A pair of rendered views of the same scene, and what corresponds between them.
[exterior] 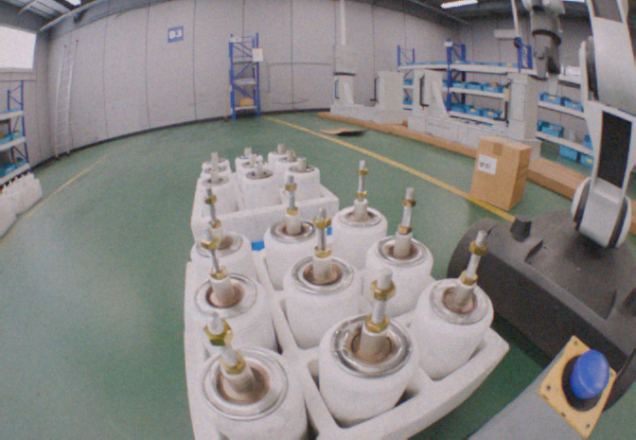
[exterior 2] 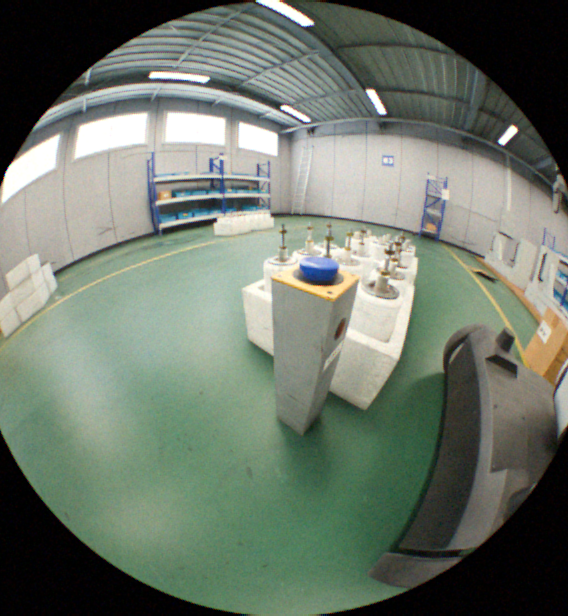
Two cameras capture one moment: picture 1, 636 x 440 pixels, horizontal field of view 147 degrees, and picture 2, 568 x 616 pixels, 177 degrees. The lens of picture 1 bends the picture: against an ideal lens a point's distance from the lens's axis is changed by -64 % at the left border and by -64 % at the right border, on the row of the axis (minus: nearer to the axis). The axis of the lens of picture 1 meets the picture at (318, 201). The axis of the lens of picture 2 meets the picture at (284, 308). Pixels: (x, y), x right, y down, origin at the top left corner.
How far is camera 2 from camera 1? 0.34 m
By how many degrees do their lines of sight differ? 54
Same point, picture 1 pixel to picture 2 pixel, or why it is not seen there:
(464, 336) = (360, 295)
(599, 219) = not seen: outside the picture
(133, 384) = not seen: hidden behind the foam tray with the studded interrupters
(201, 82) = (403, 201)
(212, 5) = (414, 145)
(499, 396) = (382, 440)
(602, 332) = (475, 480)
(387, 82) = (524, 250)
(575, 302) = (489, 421)
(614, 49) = not seen: outside the picture
